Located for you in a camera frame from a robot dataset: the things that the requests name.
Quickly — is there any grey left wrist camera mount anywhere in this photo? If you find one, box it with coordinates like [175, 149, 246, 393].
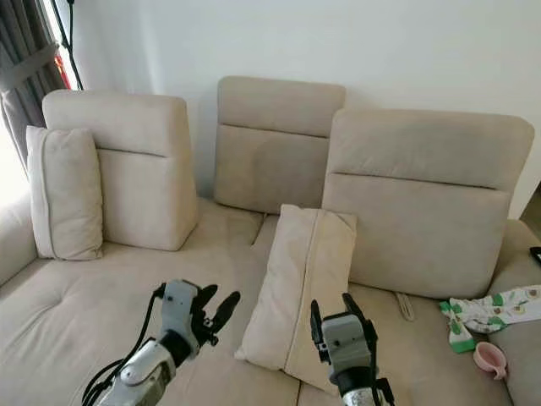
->
[161, 279, 204, 339]

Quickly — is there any small red object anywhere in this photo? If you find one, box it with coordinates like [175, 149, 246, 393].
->
[53, 51, 70, 92]

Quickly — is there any beige fabric sofa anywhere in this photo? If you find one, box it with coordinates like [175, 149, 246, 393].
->
[0, 76, 541, 406]

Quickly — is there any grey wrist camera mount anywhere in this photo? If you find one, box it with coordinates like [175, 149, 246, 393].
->
[161, 279, 204, 339]
[321, 313, 371, 381]

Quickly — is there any beige pillow with piping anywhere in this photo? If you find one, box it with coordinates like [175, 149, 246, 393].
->
[25, 125, 105, 261]

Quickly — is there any grey curtain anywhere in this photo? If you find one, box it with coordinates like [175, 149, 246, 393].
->
[0, 0, 64, 170]

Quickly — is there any wide beige sofa backrest cushion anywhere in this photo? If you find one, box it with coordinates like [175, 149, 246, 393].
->
[321, 107, 535, 301]

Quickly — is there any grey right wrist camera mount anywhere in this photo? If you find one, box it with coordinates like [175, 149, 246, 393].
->
[321, 313, 371, 381]

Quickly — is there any small pink cup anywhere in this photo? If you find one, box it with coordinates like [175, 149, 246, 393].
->
[473, 341, 509, 381]

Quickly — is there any white green patterned cloth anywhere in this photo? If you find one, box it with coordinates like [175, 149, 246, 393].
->
[440, 286, 541, 354]

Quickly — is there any thin black cable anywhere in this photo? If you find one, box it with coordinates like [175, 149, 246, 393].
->
[49, 0, 84, 91]

